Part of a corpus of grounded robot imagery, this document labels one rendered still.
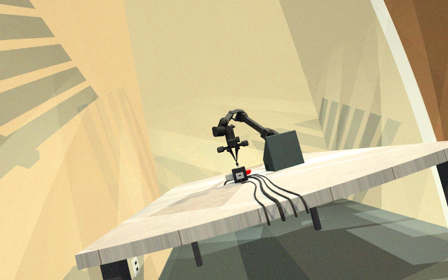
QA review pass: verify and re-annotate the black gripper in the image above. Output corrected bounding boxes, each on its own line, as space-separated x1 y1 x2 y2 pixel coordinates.
217 134 249 161

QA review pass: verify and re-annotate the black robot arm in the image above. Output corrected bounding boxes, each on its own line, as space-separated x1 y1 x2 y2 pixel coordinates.
212 109 279 146

